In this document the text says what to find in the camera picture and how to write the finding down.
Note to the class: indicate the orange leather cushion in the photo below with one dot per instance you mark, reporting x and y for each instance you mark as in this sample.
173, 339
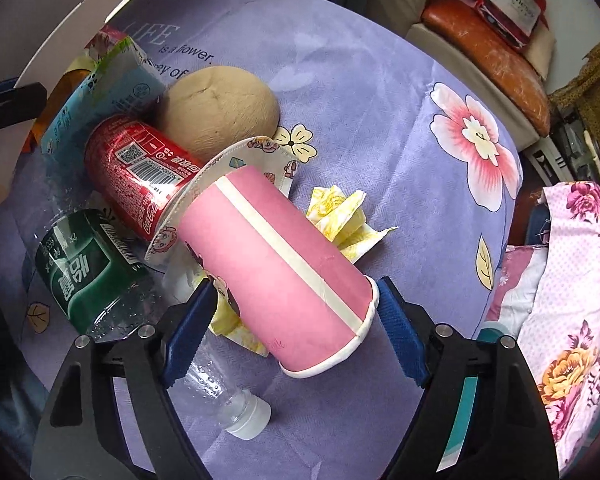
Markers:
495, 60

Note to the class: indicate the red soda can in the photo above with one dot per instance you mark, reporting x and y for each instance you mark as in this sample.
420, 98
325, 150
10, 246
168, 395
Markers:
135, 160

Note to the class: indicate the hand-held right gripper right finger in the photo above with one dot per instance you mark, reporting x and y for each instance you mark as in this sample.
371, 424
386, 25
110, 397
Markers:
400, 330

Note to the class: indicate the pink paper cup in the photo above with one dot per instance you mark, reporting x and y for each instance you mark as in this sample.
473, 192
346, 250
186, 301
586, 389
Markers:
280, 285

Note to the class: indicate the red gift bag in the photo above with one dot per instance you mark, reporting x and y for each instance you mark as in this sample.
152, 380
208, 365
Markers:
512, 5

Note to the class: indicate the light blue carton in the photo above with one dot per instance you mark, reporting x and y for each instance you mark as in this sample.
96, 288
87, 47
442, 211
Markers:
115, 90

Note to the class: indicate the yellow napkin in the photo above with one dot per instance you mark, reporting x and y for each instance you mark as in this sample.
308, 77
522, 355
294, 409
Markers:
340, 210

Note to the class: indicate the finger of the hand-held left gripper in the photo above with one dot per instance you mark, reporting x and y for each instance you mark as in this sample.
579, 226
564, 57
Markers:
15, 105

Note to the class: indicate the purple floral cloth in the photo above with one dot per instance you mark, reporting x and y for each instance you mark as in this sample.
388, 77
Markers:
380, 60

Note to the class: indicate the brown patterned cloth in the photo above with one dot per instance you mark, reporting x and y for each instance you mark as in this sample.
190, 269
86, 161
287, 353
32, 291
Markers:
595, 105

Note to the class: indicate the pink floral bedsheet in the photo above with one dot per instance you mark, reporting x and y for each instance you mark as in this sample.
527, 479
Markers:
570, 310

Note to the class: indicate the orange snack packet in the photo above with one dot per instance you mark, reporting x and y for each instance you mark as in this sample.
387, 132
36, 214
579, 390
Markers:
65, 87

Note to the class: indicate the pink quilt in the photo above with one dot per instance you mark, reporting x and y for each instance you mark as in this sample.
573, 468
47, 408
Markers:
515, 270

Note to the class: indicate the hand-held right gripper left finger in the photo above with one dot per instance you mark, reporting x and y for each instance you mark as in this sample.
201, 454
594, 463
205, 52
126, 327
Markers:
190, 330

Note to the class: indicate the printed face mask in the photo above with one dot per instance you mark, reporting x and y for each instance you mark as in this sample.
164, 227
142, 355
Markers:
252, 152

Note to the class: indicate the green label plastic bottle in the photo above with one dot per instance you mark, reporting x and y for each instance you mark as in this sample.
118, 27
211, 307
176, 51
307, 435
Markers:
80, 270

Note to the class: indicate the round beige bun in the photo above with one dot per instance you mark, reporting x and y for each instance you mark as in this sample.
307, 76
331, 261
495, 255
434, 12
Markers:
215, 105

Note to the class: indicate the white sofa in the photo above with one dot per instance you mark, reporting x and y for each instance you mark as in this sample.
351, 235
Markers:
430, 42

